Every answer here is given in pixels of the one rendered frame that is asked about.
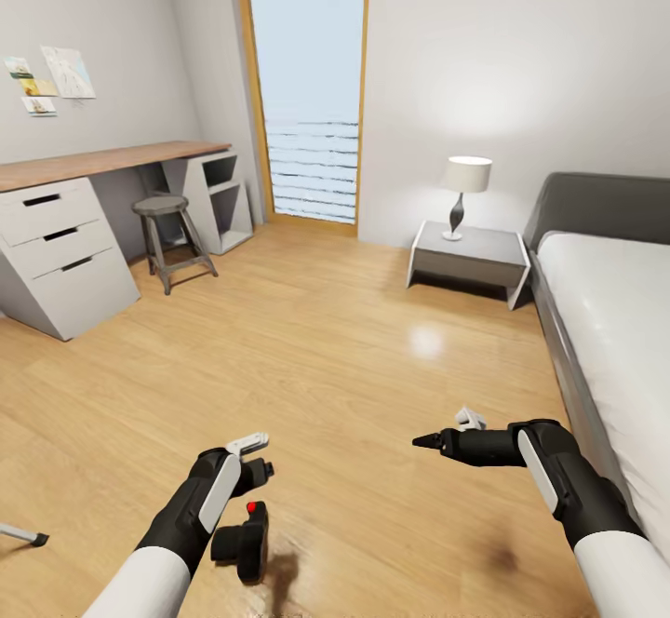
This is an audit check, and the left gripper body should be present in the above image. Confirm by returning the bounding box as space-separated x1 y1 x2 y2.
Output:
232 457 268 498

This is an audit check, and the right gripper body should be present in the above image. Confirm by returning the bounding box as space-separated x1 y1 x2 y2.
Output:
444 428 500 467

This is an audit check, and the digital camera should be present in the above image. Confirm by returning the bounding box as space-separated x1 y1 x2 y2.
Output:
210 502 268 584

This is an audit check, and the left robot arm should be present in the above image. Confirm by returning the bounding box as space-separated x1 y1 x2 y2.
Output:
82 433 275 618

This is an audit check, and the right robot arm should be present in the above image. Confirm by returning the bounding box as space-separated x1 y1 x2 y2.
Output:
412 407 670 618

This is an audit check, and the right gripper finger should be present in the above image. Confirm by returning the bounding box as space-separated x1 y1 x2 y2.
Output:
412 430 445 453

